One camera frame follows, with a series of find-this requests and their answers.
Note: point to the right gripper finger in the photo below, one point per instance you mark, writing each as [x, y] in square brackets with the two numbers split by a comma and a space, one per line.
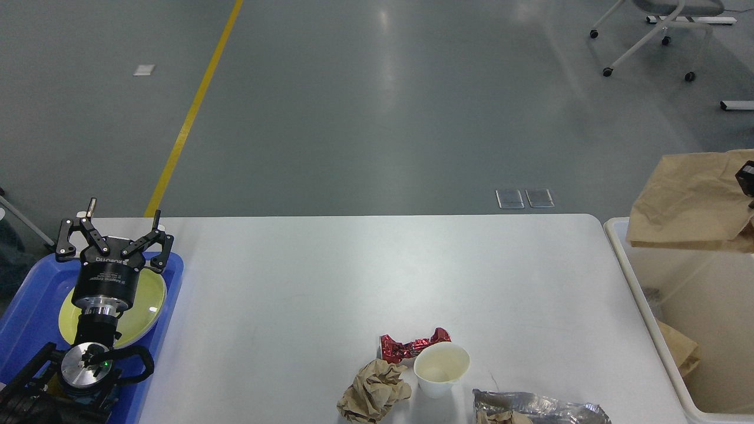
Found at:
[745, 179]

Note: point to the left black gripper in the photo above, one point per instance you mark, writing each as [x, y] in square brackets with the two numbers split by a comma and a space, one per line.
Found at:
[112, 280]

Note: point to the large paper bag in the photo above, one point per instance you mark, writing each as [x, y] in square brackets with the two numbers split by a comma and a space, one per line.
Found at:
[694, 202]

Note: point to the yellow plastic plate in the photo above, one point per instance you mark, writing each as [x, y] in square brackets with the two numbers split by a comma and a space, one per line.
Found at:
[135, 323]

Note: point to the brown paper ball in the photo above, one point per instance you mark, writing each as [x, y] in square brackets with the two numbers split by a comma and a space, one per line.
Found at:
[376, 388]

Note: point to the clear plastic bag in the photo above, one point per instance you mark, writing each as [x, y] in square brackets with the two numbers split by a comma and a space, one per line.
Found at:
[524, 407]

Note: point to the white paper cup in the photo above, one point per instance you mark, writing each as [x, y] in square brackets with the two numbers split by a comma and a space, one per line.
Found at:
[439, 367]

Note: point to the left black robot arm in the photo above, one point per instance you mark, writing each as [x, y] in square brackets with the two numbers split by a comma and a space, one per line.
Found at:
[81, 382]

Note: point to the blue plastic tray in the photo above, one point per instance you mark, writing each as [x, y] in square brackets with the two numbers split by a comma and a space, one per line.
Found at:
[31, 319]

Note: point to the beige plastic bin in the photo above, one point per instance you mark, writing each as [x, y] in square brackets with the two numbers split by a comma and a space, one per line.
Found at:
[707, 296]

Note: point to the white office chair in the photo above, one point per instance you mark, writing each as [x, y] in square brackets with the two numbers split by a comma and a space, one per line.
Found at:
[664, 15]

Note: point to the right clear floor plate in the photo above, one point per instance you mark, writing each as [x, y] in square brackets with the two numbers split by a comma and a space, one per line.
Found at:
[540, 198]

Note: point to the clear floor plate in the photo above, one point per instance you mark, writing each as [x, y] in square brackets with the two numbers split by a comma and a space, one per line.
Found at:
[540, 198]
[510, 199]

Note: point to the left clear floor plate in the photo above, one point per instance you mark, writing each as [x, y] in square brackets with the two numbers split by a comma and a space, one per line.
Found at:
[510, 199]

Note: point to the red foil wrapper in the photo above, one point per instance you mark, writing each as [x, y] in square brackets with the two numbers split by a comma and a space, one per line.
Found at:
[394, 352]

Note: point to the white floor rail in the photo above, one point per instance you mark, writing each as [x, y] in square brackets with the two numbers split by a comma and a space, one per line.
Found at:
[737, 105]

